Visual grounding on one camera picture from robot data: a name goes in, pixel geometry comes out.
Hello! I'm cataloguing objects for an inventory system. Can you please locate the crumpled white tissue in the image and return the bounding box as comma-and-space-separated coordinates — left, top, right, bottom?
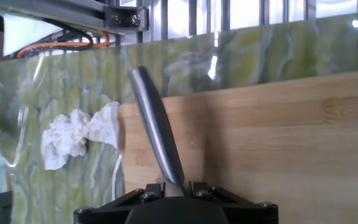
40, 101, 121, 171

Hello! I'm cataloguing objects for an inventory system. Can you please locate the orange cable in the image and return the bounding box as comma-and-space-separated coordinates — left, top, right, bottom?
15, 30, 111, 59

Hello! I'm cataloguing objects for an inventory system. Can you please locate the bamboo cutting board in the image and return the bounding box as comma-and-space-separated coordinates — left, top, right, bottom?
117, 70, 358, 224

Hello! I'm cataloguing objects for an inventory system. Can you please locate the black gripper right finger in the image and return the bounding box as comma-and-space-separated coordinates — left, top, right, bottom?
190, 182, 279, 224

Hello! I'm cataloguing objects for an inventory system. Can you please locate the aluminium frame bar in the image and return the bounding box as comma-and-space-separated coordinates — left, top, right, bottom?
0, 0, 150, 35

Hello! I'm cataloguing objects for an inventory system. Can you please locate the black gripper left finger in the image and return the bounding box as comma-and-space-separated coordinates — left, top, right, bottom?
73, 183, 166, 224

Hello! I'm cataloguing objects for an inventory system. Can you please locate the green marble pattern mat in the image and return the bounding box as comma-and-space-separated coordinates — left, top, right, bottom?
0, 12, 358, 224

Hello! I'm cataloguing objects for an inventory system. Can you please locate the thin white cable loop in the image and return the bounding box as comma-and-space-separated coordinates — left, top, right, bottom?
111, 154, 123, 202

